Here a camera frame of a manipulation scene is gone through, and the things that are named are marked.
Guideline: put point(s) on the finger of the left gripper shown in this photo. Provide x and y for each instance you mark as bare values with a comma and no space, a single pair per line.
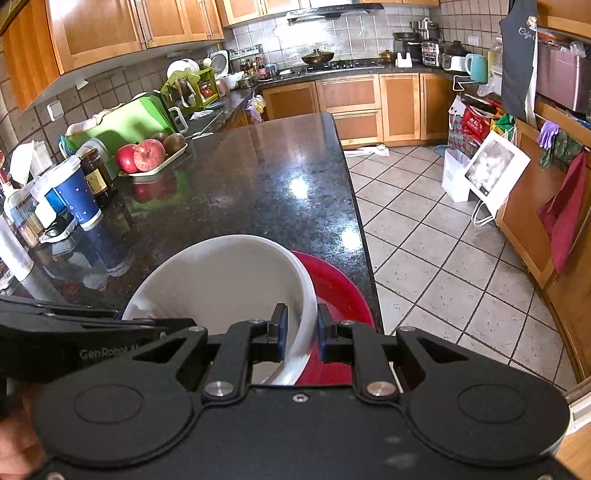
86,326
39,307

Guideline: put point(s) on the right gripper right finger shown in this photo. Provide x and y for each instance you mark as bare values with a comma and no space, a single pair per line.
366,351

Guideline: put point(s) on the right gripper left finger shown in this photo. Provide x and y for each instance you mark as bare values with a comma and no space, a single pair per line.
233,354

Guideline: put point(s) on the magenta plastic plate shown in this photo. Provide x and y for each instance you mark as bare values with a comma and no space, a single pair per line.
345,302

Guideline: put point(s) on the white ribbed bowl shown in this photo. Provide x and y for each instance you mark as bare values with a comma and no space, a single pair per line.
223,280

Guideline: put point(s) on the person left hand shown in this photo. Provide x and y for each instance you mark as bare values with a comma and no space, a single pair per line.
21,450

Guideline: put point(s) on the white water bottle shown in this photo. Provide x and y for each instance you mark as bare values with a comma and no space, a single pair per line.
13,253

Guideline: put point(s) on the white plastic tray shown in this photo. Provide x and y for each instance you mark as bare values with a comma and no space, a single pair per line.
59,230

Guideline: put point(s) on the clear glass jar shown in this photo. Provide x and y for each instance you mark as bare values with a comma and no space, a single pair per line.
20,206

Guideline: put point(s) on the blue paper coffee cup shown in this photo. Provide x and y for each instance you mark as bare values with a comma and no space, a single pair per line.
68,181

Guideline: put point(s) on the dark sauce jar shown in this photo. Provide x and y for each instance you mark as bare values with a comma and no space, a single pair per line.
97,177

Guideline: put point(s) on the red apple left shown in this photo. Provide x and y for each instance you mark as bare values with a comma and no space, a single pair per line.
125,159

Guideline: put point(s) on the red apple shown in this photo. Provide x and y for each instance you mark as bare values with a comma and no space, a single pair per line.
149,154
125,159

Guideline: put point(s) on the red apple right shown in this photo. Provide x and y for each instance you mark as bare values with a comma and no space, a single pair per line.
149,154

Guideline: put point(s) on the kiwi fruit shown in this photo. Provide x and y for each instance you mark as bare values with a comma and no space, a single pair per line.
173,143

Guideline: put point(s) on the green cutting board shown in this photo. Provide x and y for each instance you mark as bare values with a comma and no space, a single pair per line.
128,123

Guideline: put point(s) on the white paper shopping bag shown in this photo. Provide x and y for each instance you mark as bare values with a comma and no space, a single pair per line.
492,174

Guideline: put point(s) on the green dish rack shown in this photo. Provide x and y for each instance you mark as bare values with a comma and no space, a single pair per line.
190,92

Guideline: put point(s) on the red hanging cloth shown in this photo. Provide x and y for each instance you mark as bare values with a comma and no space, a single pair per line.
559,216

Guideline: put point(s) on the red snack bag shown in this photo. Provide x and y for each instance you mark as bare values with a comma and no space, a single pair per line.
476,124

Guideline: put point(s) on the black wok on stove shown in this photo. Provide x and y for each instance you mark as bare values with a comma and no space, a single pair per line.
318,57

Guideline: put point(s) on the purple rubber glove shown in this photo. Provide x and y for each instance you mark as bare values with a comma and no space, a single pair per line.
548,134

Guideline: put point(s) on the teal electric kettle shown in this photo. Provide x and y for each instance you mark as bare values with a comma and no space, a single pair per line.
477,67

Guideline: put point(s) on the range hood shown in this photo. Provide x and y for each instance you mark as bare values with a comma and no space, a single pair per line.
331,12

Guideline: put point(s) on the dark hanging apron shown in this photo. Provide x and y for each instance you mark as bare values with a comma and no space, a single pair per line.
520,60

